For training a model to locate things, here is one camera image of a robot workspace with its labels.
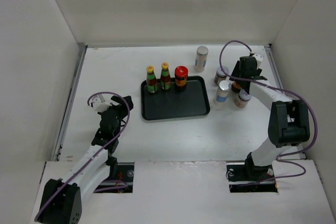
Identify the grey-lid jar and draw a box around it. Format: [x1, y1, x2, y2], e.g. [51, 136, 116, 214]
[214, 67, 227, 85]
[234, 89, 252, 108]

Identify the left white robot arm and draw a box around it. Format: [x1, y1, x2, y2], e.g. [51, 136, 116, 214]
[34, 92, 134, 223]

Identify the black plastic tray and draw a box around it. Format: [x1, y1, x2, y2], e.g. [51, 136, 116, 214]
[140, 76, 211, 121]

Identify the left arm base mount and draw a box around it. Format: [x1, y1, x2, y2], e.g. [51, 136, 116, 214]
[94, 157, 135, 194]

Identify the grey-lid jar rear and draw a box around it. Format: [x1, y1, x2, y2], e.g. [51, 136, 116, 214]
[214, 67, 227, 85]

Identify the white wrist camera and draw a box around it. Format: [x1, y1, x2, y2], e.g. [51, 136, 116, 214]
[250, 53, 264, 70]
[88, 94, 111, 113]

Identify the red-label sauce bottle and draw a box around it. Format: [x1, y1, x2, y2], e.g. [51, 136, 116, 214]
[146, 66, 158, 94]

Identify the green-label sauce bottle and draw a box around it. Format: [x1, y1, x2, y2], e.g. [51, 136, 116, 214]
[160, 62, 171, 91]

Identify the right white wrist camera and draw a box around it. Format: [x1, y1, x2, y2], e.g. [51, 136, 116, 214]
[250, 53, 264, 70]

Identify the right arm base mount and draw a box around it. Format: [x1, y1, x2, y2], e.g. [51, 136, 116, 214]
[226, 154, 278, 193]

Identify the grey-lid jar front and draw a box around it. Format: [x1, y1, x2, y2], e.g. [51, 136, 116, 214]
[234, 89, 252, 108]

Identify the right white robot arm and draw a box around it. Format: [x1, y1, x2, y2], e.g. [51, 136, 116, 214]
[230, 55, 310, 181]

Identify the red-lid dark sauce jar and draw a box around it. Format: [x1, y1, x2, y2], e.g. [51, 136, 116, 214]
[232, 81, 242, 93]

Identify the silver-lid white jar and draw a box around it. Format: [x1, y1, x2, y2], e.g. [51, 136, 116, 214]
[214, 80, 232, 104]

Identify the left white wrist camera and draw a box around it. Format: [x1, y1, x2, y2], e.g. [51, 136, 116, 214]
[88, 94, 111, 113]

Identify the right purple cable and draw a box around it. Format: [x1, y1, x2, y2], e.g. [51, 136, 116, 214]
[219, 40, 320, 185]

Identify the tall silver-capped white bottle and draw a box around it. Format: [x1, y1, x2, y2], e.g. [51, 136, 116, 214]
[194, 46, 208, 72]

